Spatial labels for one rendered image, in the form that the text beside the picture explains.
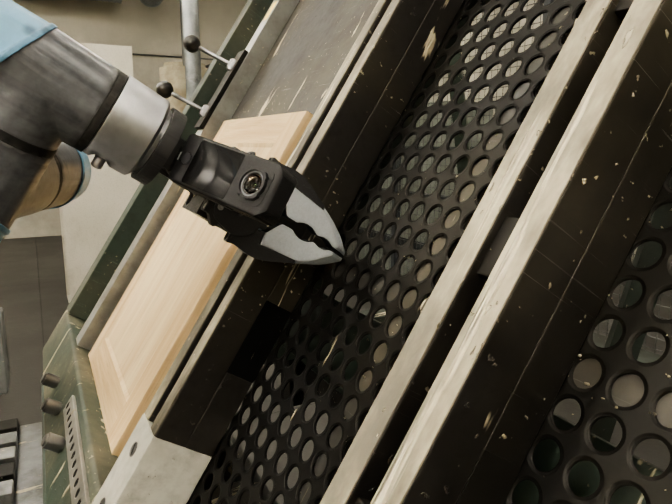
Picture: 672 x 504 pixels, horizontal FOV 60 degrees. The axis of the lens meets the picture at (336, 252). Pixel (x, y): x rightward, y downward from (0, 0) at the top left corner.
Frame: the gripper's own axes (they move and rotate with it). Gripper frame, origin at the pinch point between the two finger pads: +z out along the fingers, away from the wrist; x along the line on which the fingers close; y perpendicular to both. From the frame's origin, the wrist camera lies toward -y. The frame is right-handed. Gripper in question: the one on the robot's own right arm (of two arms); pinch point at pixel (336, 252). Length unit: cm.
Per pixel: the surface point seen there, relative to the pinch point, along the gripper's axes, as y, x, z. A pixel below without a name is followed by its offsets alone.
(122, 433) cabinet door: 30.3, 34.8, 0.4
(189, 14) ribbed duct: 610, -194, 32
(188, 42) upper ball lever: 83, -30, -13
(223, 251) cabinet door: 31.2, 5.6, 0.3
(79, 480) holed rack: 25.0, 40.3, -3.3
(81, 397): 49, 38, -3
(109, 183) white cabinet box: 439, 5, 30
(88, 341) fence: 77, 36, 0
